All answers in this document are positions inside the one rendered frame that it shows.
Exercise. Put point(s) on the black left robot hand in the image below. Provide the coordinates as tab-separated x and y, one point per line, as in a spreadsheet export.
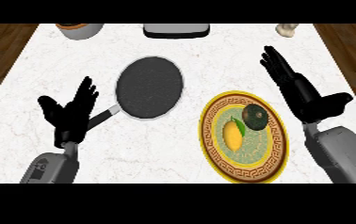
72	115

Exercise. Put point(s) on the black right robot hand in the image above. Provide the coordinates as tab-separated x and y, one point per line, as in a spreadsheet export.
296	89

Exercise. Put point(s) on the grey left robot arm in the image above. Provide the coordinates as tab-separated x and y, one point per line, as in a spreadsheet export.
54	166

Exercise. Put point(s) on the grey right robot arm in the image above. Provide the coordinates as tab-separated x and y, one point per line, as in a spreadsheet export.
332	154

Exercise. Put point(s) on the dark green squash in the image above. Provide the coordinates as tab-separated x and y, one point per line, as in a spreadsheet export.
256	117

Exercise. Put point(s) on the dark grey frying pan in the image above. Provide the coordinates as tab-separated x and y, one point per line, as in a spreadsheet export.
149	87

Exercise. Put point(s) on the yellow brown patterned plate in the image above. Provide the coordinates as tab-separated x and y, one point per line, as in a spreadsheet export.
218	158

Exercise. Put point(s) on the beige garlic bulb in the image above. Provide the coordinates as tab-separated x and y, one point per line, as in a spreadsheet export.
287	29

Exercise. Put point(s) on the yellow lemon with leaf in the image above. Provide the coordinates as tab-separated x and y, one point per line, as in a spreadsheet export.
233	134

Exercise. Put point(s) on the grey pot with orange rim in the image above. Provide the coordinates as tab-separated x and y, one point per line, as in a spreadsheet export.
81	30

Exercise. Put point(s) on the grey black appliance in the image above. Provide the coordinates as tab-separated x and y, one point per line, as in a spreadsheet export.
177	30

